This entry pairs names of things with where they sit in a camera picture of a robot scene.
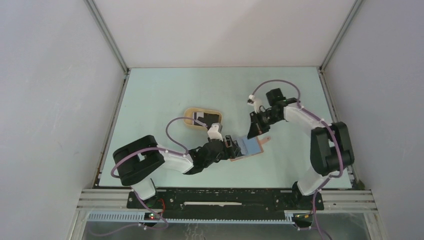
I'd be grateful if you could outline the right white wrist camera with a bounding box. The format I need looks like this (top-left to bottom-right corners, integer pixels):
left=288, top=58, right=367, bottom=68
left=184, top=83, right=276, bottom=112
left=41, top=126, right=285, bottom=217
left=247, top=94, right=262, bottom=113

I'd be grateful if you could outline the brown leather card holder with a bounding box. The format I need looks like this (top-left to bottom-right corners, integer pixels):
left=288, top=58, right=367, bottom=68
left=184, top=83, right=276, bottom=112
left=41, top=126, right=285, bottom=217
left=230, top=136, right=271, bottom=162

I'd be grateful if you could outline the black card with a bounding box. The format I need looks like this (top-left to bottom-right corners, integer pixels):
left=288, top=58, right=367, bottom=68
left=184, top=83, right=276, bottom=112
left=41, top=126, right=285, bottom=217
left=193, top=111, right=220, bottom=126

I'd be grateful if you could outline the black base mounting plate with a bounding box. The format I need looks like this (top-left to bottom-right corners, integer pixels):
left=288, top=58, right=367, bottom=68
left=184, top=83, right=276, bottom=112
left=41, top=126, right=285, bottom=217
left=145, top=187, right=325, bottom=221

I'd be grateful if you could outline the aluminium frame rail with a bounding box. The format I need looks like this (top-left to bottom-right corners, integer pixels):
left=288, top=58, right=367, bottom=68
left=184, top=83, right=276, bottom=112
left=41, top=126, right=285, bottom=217
left=77, top=188, right=378, bottom=224

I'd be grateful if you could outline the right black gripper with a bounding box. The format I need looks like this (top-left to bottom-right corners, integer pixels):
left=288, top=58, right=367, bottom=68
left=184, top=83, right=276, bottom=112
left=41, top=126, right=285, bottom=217
left=247, top=110, right=282, bottom=140

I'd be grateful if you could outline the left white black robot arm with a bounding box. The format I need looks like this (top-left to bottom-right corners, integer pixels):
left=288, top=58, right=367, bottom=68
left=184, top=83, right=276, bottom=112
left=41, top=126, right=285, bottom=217
left=110, top=135, right=242, bottom=208

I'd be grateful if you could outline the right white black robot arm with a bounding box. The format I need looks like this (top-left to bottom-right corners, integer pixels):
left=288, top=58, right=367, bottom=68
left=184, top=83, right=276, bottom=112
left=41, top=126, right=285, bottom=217
left=247, top=88, right=354, bottom=209

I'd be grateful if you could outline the beige oval card tray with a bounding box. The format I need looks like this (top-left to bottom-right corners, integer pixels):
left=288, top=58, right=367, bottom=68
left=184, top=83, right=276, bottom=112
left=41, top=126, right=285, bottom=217
left=183, top=107, right=223, bottom=130

